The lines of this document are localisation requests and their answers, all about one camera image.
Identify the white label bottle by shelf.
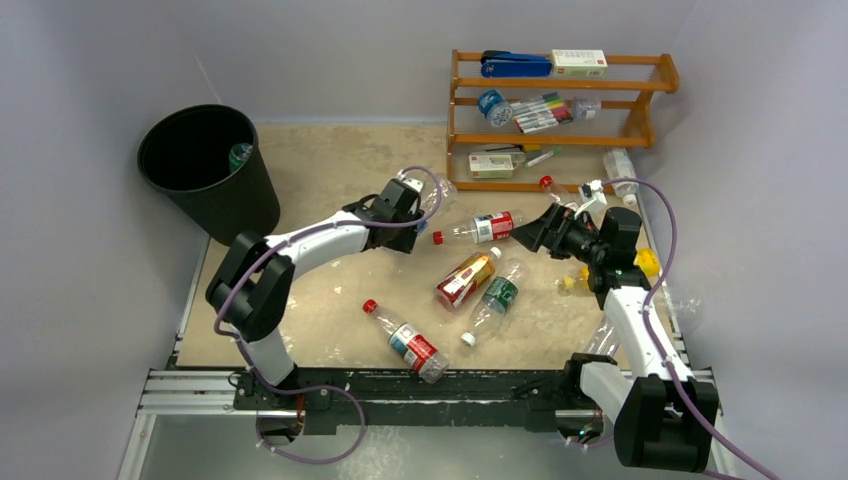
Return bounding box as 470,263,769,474
603,148,639,206

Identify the red cap red label bottle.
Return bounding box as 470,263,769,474
362,299,450,384

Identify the pack of coloured markers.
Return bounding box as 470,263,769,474
510,92,574,134

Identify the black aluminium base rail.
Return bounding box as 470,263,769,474
135,365,720,445

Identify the green white marker pen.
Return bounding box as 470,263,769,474
524,146,563,168

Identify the dark green label bottle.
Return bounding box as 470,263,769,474
460,258,530,348

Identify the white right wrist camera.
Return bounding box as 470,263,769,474
575,179,608,217

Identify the yellow lemon drink bottle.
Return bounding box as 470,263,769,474
559,248,661,294

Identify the orange wooden shelf rack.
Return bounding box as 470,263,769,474
446,50,680,192

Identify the red gold label bottle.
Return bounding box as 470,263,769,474
435,247,503,312

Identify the black plastic waste bin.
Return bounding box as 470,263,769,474
137,104,280,245

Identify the blue label plastic bottle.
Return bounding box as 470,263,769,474
410,173,457,214

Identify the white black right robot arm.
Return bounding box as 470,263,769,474
512,203,719,473

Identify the white green stapler box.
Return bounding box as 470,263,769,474
468,152,526,180

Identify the small clear jar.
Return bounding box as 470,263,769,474
571,97,602,122

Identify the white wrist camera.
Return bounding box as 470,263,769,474
575,179,608,217
395,172,426,194

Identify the green label plastic bottle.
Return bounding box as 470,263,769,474
228,143,254,173

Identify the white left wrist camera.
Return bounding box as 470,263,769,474
395,172,426,194

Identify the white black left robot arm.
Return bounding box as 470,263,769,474
205,178,425,409

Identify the blue stapler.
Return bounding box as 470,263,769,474
480,50,552,78

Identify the white green box top shelf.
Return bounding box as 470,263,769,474
550,49,608,78

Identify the red white label bottle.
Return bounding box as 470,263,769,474
431,209,526,245

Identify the clear bottle under right arm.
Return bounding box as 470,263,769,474
581,317,621,357

